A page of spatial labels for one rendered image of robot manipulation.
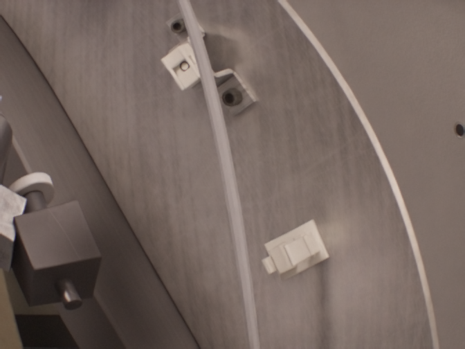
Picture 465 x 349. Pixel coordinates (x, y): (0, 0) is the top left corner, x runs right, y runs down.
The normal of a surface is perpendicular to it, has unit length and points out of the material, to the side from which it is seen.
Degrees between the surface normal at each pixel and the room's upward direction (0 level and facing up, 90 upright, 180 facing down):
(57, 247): 50
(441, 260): 90
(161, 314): 67
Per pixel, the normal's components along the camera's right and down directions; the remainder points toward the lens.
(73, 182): 0.70, -0.51
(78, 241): 0.22, -0.53
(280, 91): -0.47, 0.20
